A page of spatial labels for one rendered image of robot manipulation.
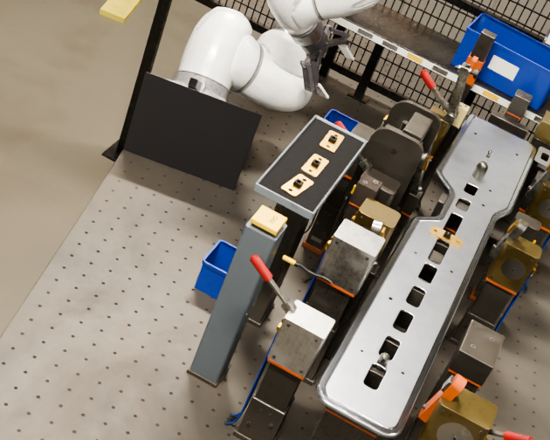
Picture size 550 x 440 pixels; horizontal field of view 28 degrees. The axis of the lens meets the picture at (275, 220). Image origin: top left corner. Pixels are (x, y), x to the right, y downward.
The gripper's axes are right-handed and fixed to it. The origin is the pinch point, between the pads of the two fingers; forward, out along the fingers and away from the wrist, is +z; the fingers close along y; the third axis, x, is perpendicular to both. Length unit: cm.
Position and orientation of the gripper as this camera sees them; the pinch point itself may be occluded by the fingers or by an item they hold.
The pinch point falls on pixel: (336, 75)
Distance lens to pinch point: 313.7
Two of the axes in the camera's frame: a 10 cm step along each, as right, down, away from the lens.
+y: -5.4, 8.2, -1.8
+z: 4.0, 4.4, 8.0
